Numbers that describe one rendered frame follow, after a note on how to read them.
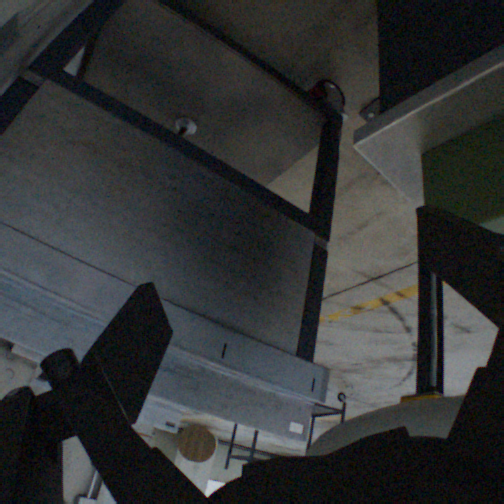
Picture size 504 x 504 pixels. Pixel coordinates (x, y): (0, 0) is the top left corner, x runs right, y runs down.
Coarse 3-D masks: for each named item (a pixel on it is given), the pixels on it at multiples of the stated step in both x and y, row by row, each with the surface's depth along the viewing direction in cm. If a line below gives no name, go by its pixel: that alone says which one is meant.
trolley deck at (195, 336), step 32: (0, 224) 45; (0, 256) 44; (32, 256) 46; (64, 256) 48; (32, 288) 46; (64, 288) 47; (96, 288) 49; (128, 288) 52; (192, 320) 55; (192, 352) 53; (224, 352) 56; (256, 352) 59; (288, 384) 60; (320, 384) 63
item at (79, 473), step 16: (32, 384) 102; (64, 448) 105; (80, 448) 108; (64, 464) 103; (80, 464) 107; (64, 480) 102; (80, 480) 105; (96, 480) 109; (64, 496) 100; (80, 496) 102; (96, 496) 107
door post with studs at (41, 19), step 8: (56, 0) 57; (64, 0) 60; (48, 8) 56; (56, 8) 59; (40, 16) 55; (48, 16) 58; (32, 24) 54; (40, 24) 57; (24, 32) 52; (32, 32) 55; (24, 40) 54; (8, 48) 50; (16, 48) 53; (0, 56) 49; (8, 56) 52; (0, 64) 51
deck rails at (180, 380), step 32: (0, 288) 45; (0, 320) 44; (32, 320) 46; (64, 320) 48; (96, 320) 50; (160, 384) 52; (192, 384) 55; (224, 384) 58; (256, 384) 60; (160, 416) 104; (224, 416) 56; (256, 416) 58; (288, 416) 61
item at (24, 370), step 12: (0, 348) 46; (0, 360) 45; (12, 360) 46; (24, 360) 47; (0, 372) 45; (12, 372) 46; (24, 372) 46; (0, 384) 44; (12, 384) 45; (24, 384) 46; (0, 396) 44
